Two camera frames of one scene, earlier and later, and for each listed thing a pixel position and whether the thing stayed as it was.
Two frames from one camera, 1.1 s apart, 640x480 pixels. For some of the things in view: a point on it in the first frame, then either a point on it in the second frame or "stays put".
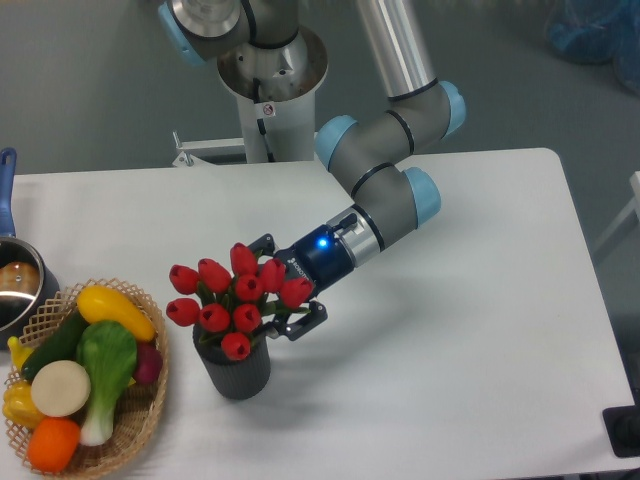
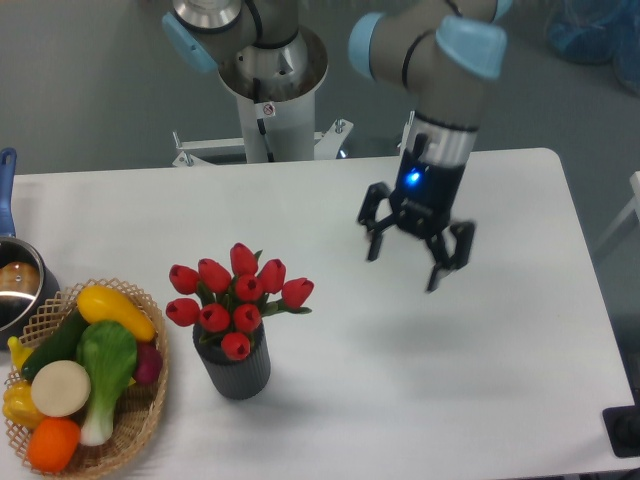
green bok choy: (109, 352) stays put
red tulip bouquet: (231, 305) stays put
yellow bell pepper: (19, 405) stays put
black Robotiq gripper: (321, 258) to (422, 202)
